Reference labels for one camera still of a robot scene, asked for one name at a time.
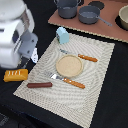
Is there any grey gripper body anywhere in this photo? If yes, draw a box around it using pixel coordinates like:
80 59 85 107
18 31 38 59

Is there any yellow bread pastry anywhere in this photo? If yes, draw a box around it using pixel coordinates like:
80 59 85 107
4 69 28 82

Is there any brown sausage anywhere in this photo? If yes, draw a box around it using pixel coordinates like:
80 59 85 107
27 82 52 88

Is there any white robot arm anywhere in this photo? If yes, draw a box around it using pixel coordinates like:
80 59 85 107
0 0 38 69

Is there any light blue block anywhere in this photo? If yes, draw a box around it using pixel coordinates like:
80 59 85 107
56 27 69 44

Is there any round beige plate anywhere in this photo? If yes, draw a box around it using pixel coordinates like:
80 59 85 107
56 55 83 78

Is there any grey cooking pot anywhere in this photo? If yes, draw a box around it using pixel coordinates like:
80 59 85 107
54 0 81 19

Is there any beige woven placemat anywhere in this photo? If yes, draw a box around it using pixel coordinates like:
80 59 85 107
14 34 114 128

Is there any black stove burner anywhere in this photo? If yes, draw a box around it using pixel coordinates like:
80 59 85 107
88 1 104 10

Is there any pink wooden stove board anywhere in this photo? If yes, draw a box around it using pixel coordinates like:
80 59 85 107
48 0 128 43

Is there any beige bowl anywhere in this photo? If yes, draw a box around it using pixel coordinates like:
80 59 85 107
119 5 128 30

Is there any fork with orange handle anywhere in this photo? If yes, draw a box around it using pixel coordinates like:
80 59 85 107
44 71 85 89

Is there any grey saucepan with handle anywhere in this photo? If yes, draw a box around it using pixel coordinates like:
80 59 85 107
78 5 111 26

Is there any knife with orange handle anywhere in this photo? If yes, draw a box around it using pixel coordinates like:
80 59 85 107
59 49 98 62

